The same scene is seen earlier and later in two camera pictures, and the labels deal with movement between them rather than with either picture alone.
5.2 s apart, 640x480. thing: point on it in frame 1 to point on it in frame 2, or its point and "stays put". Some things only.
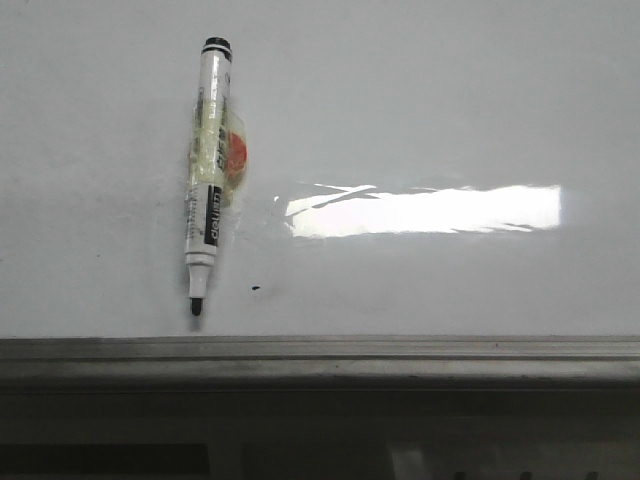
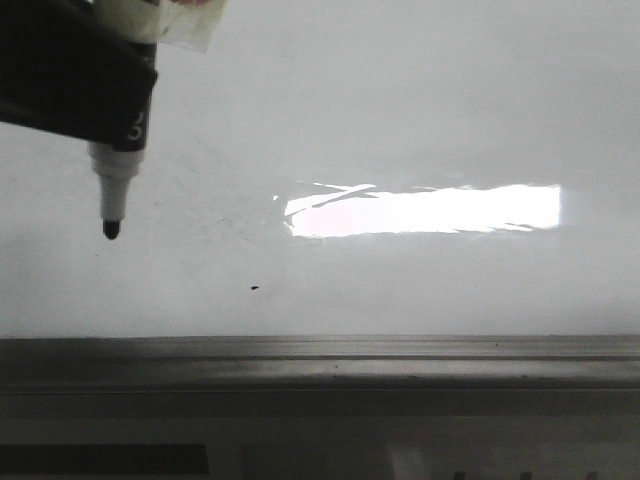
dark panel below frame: (104, 459) stays put
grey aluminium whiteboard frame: (320, 363) stays put
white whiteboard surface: (395, 168) stays put
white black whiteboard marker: (207, 180) to (188, 24)
